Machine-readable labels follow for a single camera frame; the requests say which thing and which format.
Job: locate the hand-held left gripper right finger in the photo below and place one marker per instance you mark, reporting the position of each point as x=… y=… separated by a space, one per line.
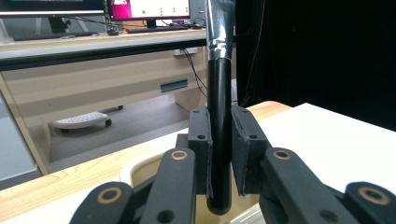
x=247 y=146

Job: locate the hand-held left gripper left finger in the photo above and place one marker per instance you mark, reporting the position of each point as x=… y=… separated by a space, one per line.
x=200 y=149

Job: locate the black makeup brush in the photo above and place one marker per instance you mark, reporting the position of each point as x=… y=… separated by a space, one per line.
x=219 y=102

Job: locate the beige square cup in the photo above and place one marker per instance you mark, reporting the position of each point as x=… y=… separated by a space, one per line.
x=140 y=171

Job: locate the white table sheet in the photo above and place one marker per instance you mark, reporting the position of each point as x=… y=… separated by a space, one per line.
x=327 y=149

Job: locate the white power strip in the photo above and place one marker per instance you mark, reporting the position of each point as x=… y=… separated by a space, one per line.
x=186 y=51

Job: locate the black curtain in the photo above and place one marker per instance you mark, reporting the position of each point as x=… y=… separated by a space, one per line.
x=311 y=56

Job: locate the wheeled floor platform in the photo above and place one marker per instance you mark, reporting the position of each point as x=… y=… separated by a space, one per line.
x=82 y=119

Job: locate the light wooden desk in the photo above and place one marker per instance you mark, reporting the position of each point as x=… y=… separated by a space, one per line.
x=93 y=84

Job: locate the black keyboard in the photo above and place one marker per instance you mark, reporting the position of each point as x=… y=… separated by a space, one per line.
x=53 y=35
x=155 y=29

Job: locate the lit computer monitor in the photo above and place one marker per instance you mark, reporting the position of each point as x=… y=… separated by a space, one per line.
x=149 y=8

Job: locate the dark computer monitor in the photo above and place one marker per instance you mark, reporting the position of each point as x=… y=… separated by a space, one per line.
x=49 y=6

